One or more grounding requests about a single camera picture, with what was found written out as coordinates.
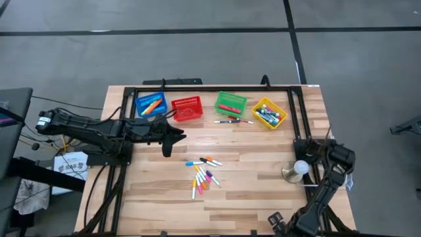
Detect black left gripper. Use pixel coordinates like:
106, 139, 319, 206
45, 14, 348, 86
144, 122, 187, 145

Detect orange highlighter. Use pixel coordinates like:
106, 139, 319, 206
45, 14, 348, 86
145, 99, 163, 115

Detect teal thick marker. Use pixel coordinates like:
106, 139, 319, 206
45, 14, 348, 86
141, 96, 162, 108

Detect thin red white marker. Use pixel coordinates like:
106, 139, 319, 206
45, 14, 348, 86
228, 115, 255, 125

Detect teal Expo dry-erase marker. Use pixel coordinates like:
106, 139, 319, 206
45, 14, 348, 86
255, 111, 274, 124

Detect blue plastic basket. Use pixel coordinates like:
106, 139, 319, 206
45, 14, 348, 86
135, 92, 168, 119

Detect red plastic basket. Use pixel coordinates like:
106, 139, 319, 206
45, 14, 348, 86
170, 95, 204, 122

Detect small black cap marker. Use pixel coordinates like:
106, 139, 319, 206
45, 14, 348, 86
199, 157, 218, 168

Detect small pink cap marker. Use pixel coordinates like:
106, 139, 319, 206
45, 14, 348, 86
195, 173, 204, 196
198, 165, 212, 183

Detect black power strip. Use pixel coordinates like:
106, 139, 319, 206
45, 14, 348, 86
142, 78, 204, 86

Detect small purple cap marker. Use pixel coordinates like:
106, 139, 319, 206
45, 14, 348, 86
205, 170, 221, 186

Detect brass base white bulb lamp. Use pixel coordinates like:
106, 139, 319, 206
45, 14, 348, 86
282, 159, 310, 184

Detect green plastic basket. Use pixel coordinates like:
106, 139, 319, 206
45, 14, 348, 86
214, 91, 248, 119

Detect yellow plastic basket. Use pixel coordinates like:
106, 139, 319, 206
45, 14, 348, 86
251, 96, 288, 130

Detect white printed paper sheet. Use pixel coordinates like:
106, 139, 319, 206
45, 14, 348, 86
52, 151, 89, 196

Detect black beam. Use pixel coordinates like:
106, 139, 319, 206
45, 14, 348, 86
6, 157, 86, 193

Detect white crumpled cloth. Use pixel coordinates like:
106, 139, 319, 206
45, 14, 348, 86
12, 178, 51, 215

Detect dark grey side table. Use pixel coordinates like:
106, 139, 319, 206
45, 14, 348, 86
0, 87, 34, 237

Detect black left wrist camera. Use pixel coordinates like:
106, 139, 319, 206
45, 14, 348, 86
161, 141, 174, 158

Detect white cable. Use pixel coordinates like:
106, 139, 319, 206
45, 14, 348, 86
301, 171, 355, 192

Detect black aluminium table frame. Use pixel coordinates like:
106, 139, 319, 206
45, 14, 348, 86
78, 84, 358, 237

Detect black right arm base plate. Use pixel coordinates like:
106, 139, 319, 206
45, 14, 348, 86
293, 138, 330, 166

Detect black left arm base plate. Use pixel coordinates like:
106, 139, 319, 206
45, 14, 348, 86
86, 140, 134, 167

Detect yellow cable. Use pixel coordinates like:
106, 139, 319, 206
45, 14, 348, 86
57, 136, 80, 154

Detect black floor cable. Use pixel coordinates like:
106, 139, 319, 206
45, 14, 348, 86
31, 95, 103, 111

